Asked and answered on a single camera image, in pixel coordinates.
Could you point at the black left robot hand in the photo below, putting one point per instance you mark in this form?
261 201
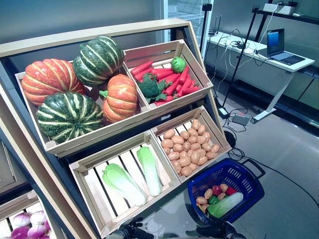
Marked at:
134 230

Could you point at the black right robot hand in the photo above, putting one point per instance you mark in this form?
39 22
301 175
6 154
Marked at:
216 231

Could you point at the napa cabbage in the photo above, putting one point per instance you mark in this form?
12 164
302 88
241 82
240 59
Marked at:
224 205
150 174
122 184

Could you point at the blue plastic shopping basket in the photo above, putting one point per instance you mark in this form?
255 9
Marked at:
249 174

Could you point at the green bell pepper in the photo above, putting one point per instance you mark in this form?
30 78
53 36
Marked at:
213 200

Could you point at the brown potato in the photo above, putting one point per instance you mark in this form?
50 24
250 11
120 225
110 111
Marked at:
208 193
169 134
177 139
173 156
201 200
195 124
221 196
224 187
195 157
167 143
201 129
215 148
187 171
177 167

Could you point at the red bell pepper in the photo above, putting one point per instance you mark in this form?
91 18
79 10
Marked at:
230 191
216 190

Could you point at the wooden slat crate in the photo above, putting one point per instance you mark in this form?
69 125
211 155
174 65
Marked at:
214 129
89 191
17 200
194 62

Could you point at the black round floor base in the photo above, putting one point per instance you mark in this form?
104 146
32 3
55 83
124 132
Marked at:
229 139

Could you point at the purple white onion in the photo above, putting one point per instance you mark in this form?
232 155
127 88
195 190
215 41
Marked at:
36 231
38 217
21 219
20 233

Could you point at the wide wooden crate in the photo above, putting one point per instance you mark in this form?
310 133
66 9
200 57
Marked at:
99 132

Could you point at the grey box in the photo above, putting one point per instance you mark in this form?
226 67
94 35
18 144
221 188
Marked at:
240 119

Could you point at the black power adapter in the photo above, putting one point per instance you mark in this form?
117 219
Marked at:
223 112

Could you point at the green striped pumpkin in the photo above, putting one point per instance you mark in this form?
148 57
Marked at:
69 117
99 59

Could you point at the small orange pumpkin green stem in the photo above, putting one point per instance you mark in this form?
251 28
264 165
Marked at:
119 99

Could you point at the grey wooden crate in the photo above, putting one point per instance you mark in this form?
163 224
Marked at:
10 174

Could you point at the red carrot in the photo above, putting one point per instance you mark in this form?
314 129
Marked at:
191 90
183 74
162 71
140 69
172 88

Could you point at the green broccoli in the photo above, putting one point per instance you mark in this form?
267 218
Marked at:
149 87

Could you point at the white desk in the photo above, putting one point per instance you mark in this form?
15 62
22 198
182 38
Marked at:
274 74

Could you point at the round green cabbage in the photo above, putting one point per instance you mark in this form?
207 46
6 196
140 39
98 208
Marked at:
178 64

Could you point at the large orange pumpkin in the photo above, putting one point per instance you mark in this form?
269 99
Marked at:
49 77

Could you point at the open laptop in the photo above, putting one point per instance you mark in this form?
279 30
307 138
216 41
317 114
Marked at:
276 42

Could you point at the black router with antennas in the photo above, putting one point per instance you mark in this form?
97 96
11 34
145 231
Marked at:
214 32

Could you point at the glass door fridge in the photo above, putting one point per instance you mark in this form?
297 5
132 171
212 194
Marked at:
184 10

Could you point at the black pole stand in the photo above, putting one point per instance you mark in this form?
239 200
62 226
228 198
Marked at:
207 7

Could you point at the black tripod stand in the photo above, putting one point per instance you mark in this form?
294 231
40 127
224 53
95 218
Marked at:
255 9

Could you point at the white box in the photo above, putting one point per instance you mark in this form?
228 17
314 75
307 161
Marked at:
277 8

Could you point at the black wall shelf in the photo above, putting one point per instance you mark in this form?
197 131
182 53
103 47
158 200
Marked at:
299 18

